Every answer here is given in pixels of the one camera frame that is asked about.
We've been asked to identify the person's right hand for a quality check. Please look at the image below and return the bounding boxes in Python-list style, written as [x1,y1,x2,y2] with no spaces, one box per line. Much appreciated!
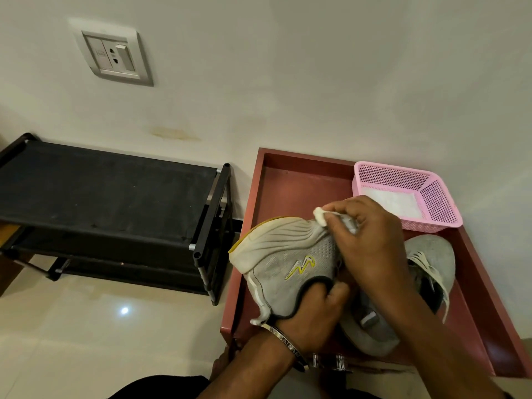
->
[321,195,412,325]

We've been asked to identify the person's left hand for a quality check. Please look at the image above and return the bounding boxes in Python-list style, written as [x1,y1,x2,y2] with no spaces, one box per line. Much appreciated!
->
[274,280,351,358]

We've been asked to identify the white wipe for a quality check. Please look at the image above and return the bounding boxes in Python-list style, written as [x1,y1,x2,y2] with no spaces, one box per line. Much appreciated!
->
[312,206,359,236]

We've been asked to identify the grey sneaker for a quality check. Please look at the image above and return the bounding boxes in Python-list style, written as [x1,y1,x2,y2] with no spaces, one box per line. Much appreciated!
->
[227,216,360,327]
[339,233,457,358]

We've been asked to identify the reddish-brown side table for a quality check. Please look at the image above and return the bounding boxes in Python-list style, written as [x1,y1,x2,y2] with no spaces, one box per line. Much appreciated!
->
[220,147,532,378]

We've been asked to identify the black shoe rack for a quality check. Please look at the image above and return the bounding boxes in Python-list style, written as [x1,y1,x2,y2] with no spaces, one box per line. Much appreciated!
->
[0,132,233,307]

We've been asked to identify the person's left forearm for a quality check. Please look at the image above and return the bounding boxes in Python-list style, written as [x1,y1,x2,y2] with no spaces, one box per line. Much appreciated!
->
[197,330,300,399]

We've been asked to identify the person's right forearm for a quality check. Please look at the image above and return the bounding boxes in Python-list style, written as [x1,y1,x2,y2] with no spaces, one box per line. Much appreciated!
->
[384,286,506,399]

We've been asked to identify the person's left foot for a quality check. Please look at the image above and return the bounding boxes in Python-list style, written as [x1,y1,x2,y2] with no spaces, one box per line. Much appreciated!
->
[209,346,233,381]

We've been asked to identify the pink plastic basket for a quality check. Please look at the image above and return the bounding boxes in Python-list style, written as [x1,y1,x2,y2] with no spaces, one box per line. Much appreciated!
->
[351,161,464,234]

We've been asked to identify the brown wooden furniture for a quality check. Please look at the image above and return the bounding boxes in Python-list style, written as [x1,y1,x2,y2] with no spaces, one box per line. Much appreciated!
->
[0,224,32,298]

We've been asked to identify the silver bracelet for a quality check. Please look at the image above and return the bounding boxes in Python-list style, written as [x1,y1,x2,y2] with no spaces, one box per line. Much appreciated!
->
[260,323,310,374]

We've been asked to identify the white wall socket plate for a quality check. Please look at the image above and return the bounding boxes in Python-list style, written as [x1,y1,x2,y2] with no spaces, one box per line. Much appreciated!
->
[68,17,155,88]

